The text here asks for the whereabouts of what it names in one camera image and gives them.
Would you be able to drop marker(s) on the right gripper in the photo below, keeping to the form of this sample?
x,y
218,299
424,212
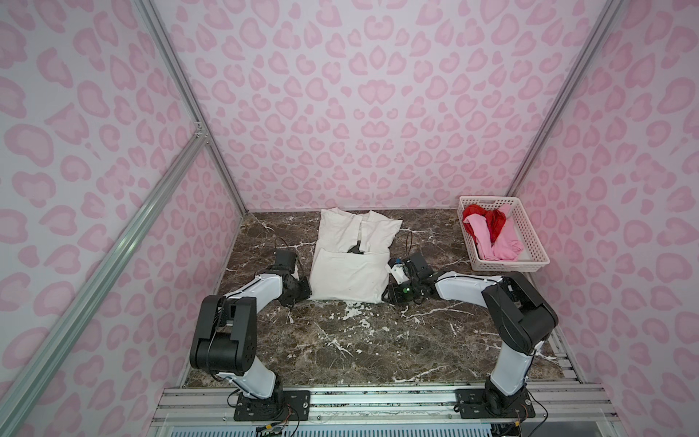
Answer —
x,y
394,292

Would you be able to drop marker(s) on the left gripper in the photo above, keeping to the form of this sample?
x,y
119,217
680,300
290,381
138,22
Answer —
x,y
300,287

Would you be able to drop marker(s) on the white t-shirt with black print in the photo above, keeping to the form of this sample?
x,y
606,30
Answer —
x,y
351,256

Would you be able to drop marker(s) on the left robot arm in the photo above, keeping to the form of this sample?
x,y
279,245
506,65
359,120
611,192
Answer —
x,y
225,339

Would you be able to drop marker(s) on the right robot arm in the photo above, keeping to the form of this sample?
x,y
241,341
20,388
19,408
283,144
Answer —
x,y
523,318

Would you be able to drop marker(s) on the white plastic laundry basket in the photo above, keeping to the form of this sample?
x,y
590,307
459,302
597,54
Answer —
x,y
534,256

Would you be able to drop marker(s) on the pink t-shirt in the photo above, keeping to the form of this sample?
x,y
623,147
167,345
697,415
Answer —
x,y
507,247

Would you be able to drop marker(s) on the red t-shirt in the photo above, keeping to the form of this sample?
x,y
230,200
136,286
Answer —
x,y
491,220

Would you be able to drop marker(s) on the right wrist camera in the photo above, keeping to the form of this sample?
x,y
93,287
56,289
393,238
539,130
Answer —
x,y
397,271

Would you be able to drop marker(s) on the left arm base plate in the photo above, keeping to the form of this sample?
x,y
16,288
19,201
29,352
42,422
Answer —
x,y
281,406

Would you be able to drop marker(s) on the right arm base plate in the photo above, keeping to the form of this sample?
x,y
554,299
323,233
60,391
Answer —
x,y
490,404

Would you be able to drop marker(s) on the aluminium mounting rail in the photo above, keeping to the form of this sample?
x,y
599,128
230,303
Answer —
x,y
551,408

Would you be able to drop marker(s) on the diagonal aluminium frame bar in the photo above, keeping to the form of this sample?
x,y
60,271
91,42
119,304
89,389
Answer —
x,y
33,380

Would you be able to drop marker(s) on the left corner aluminium post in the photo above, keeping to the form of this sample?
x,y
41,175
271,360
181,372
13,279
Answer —
x,y
156,27

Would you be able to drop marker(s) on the corner aluminium post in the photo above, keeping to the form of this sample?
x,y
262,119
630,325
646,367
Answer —
x,y
604,25
156,27

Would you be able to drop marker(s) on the right corner aluminium post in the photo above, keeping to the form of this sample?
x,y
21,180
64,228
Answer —
x,y
604,25

